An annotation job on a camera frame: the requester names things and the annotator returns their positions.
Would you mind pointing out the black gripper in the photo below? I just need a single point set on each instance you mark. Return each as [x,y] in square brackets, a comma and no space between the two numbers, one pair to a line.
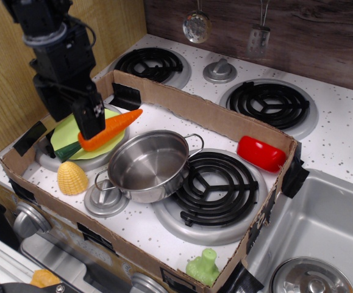
[63,66]

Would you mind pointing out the orange toy carrot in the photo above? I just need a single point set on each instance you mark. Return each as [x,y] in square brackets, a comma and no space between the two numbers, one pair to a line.
[114,124]

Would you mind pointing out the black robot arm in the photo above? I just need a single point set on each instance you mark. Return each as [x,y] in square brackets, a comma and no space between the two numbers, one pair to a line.
[42,20]

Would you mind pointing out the light green plastic plate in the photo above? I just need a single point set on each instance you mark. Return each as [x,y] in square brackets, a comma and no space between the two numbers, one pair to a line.
[66,133]

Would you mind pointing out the yellow toy corn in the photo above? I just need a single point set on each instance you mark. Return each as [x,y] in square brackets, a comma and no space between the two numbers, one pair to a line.
[71,179]

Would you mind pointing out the stainless steel pot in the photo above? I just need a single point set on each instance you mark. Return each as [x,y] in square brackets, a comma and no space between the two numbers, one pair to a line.
[153,165]

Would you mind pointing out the back left black burner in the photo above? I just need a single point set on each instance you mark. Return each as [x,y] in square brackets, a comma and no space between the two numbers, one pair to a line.
[156,64]

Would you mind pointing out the black burner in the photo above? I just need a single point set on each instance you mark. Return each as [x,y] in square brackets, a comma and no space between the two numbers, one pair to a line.
[216,203]
[156,64]
[280,104]

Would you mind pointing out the silver front stove knob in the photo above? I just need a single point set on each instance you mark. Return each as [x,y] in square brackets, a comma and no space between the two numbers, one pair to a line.
[104,201]

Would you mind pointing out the silver stove knob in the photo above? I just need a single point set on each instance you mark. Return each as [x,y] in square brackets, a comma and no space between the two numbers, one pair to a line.
[220,72]
[104,201]

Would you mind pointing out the silver oven knob left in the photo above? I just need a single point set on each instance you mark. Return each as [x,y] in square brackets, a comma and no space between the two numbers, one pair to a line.
[29,221]

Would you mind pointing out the silver oven knob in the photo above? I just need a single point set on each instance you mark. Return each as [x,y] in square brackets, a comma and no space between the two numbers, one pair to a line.
[144,284]
[29,221]

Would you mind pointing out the silver back stove knob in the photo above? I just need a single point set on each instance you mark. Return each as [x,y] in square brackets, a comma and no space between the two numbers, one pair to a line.
[220,72]

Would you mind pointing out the hanging silver strainer ladle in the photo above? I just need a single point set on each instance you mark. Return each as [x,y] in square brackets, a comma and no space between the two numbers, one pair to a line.
[197,25]

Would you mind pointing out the front right black burner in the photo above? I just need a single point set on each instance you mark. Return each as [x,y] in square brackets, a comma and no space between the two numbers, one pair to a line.
[216,203]

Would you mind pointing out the orange toy bottom left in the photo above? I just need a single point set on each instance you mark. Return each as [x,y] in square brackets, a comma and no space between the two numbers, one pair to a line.
[43,278]

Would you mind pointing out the red toy pepper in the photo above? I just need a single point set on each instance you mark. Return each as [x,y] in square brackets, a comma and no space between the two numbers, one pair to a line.
[261,154]

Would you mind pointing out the silver oven knob right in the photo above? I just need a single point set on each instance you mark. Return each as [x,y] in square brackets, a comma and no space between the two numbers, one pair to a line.
[144,284]

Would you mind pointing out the hanging silver spatula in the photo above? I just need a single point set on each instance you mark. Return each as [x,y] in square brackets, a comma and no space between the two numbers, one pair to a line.
[257,44]

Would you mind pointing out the back right black burner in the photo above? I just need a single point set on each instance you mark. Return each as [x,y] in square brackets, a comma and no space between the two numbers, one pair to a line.
[280,104]

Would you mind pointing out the green toy broccoli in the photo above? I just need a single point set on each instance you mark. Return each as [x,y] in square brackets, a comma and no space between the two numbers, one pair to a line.
[203,268]

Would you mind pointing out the brown cardboard fence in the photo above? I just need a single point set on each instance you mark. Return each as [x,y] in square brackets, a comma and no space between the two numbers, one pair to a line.
[134,240]

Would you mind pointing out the silver sink basin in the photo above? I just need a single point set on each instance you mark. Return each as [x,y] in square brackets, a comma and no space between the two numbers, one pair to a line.
[317,223]

